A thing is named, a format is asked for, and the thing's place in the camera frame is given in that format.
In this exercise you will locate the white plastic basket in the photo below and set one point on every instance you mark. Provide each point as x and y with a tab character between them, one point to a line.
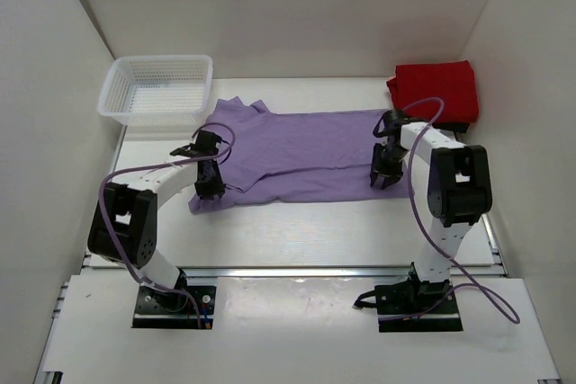
156	91

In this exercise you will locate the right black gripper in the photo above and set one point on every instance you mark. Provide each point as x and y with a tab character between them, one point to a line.
391	174

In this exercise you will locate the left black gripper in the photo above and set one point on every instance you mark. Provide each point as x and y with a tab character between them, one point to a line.
217	187

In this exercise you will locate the purple t shirt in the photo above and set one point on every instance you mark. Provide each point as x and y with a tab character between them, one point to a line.
295	157

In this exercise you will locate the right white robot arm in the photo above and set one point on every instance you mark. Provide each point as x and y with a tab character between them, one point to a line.
458	191

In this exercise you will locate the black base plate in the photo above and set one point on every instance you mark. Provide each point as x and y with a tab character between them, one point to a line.
157	310
413	306

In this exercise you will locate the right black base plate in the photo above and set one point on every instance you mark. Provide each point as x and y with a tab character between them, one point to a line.
413	306

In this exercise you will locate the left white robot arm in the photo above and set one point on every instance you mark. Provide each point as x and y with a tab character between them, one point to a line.
125	224

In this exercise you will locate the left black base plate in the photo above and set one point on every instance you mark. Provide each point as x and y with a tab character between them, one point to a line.
157	310

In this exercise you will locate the folded red t shirt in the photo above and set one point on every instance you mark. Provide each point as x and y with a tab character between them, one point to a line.
454	83

